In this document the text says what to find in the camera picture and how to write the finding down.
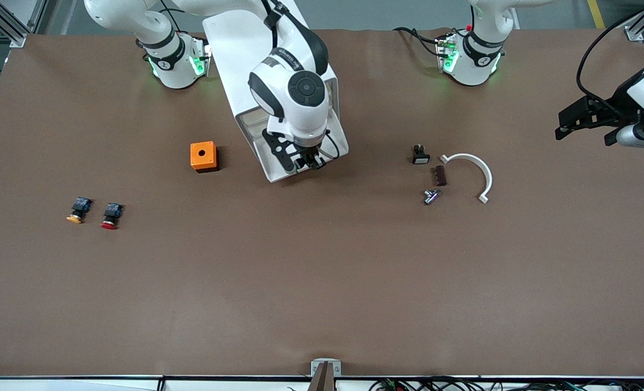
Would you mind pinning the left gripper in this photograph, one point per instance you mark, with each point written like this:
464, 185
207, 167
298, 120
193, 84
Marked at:
617, 103

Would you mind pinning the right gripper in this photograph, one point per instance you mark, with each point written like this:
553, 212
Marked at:
309, 158

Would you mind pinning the white plastic drawer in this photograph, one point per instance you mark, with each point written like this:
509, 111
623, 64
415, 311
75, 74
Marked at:
248, 118
277, 169
254, 132

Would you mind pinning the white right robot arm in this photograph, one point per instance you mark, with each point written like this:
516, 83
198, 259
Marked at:
300, 92

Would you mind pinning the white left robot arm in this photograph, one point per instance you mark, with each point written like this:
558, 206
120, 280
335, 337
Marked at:
477, 60

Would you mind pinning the white square push button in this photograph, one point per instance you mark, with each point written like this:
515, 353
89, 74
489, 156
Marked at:
421, 159

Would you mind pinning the white drawer cabinet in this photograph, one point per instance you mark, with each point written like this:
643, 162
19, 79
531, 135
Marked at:
229, 54

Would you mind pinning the red push button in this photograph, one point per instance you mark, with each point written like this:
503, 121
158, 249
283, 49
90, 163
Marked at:
109, 224

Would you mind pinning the yellow push button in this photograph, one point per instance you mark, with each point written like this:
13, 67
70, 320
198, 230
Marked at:
82, 205

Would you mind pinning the orange box with hole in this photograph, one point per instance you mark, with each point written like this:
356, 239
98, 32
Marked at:
202, 155

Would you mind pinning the white curved plastic clamp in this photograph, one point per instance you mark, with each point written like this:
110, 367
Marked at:
490, 179

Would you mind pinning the chrome metal fitting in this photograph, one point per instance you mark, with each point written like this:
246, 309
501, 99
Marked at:
430, 196

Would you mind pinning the dark brown small block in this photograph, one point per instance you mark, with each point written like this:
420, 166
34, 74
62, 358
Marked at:
440, 176

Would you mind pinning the brown table mat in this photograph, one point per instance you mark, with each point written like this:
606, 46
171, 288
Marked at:
322, 298

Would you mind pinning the metal base connector box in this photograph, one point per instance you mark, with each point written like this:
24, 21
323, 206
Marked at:
202, 57
446, 51

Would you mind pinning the grey metal bracket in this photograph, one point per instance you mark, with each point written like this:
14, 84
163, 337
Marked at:
338, 365

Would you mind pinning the brown post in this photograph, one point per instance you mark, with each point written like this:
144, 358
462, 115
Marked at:
322, 380

